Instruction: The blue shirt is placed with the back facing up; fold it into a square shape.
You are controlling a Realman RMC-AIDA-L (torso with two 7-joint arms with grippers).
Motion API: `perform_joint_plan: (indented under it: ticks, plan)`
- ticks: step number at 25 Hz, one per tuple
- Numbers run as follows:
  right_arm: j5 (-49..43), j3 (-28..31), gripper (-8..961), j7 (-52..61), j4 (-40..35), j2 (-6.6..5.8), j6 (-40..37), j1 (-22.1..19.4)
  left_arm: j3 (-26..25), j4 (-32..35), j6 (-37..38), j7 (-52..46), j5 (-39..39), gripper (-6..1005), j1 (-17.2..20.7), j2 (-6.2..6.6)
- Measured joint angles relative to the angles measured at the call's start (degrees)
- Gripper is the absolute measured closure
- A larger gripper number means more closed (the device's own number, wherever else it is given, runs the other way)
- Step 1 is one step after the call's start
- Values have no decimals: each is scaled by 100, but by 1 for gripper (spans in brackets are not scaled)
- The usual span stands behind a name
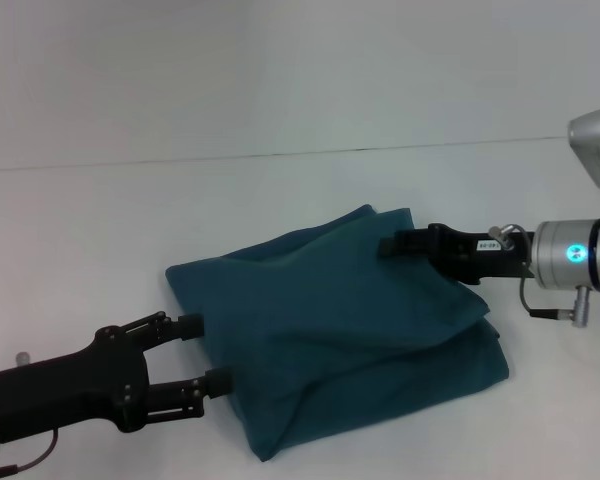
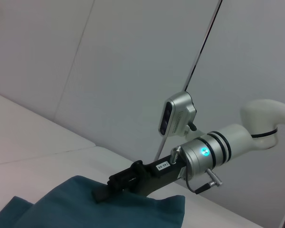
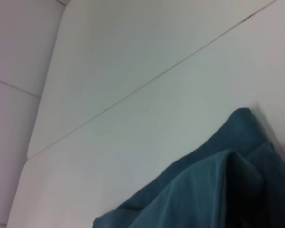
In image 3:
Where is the teal blue t-shirt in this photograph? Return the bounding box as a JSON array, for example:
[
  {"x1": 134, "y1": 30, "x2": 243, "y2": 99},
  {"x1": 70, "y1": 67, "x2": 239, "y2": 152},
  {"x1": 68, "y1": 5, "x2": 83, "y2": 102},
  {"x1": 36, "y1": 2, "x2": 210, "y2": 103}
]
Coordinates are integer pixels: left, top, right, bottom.
[{"x1": 92, "y1": 107, "x2": 285, "y2": 228}]

